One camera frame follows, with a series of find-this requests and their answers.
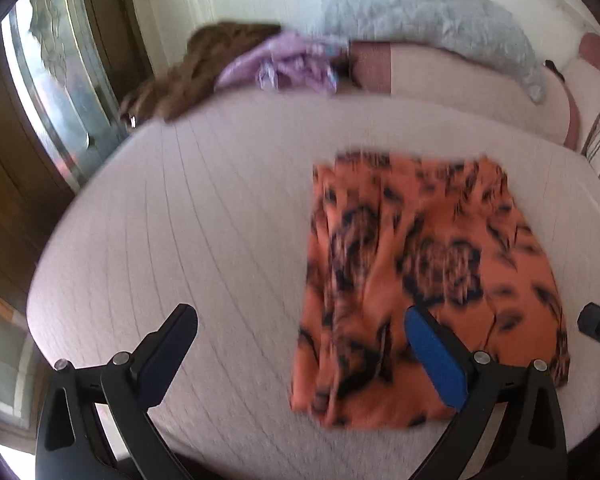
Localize pink sofa backrest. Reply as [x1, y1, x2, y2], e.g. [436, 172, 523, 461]
[562, 32, 600, 154]

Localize purple floral garment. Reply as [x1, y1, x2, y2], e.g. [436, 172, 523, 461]
[214, 30, 348, 96]

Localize wooden glass door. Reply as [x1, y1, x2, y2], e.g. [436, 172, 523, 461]
[0, 0, 151, 453]

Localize pink quilted mattress cover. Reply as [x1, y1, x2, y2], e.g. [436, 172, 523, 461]
[27, 89, 600, 479]

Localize brown fleece garment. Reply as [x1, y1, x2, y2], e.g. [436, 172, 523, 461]
[118, 22, 282, 130]

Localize orange black floral blouse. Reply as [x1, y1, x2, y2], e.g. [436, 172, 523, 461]
[289, 151, 570, 429]

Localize black sunglasses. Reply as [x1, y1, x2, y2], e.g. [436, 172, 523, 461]
[543, 60, 566, 82]

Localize grey quilted blanket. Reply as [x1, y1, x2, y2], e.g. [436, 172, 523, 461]
[320, 0, 545, 103]

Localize pink bolster cushion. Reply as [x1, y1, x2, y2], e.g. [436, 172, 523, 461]
[350, 41, 580, 151]

